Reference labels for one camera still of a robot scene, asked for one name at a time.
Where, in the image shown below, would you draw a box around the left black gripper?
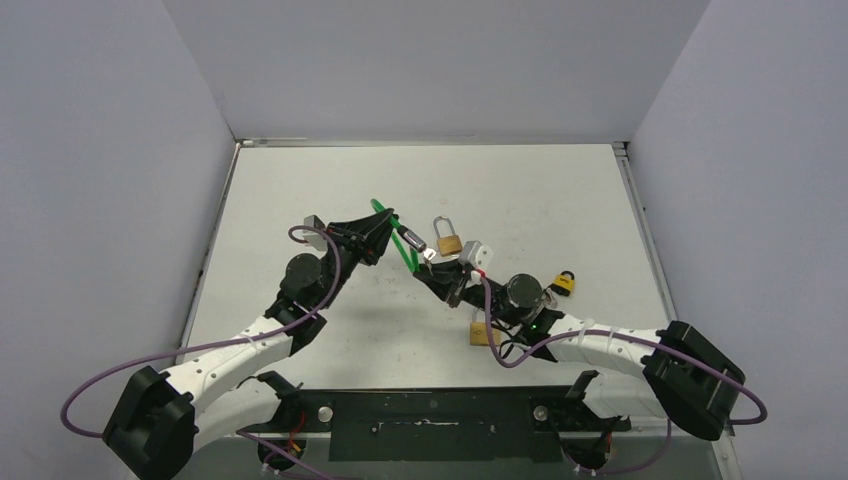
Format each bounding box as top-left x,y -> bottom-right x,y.
318,210 -> 398,310

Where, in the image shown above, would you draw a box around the cable lock keys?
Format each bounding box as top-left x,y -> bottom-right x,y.
420,247 -> 437,272

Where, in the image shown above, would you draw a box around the brass padlock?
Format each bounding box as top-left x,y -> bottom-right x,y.
469,322 -> 502,346
432,216 -> 463,258

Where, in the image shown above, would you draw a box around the green cable lock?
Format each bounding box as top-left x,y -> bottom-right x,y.
390,219 -> 420,273

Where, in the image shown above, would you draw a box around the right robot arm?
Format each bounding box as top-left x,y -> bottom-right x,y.
413,260 -> 745,441

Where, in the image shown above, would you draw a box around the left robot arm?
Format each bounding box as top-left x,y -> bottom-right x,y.
102,209 -> 395,479

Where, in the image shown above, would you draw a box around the yellow padlock keys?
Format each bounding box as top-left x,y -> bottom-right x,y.
541,289 -> 558,310

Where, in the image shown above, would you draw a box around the yellow black padlock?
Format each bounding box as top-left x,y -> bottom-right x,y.
549,270 -> 576,297

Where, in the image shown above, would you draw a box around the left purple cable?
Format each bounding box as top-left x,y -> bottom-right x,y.
59,225 -> 344,440

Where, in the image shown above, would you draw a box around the purple cable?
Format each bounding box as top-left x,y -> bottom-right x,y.
478,271 -> 770,427
59,225 -> 344,440

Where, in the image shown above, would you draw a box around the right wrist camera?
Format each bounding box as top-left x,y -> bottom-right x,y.
458,240 -> 495,274

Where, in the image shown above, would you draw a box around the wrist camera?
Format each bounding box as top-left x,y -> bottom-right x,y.
302,215 -> 328,252
458,240 -> 495,274

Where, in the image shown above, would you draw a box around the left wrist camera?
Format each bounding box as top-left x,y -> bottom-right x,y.
302,215 -> 328,252

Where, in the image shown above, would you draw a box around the black base frame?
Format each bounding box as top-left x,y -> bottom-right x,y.
251,372 -> 632,469

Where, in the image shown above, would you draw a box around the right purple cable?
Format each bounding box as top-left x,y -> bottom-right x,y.
478,271 -> 770,427

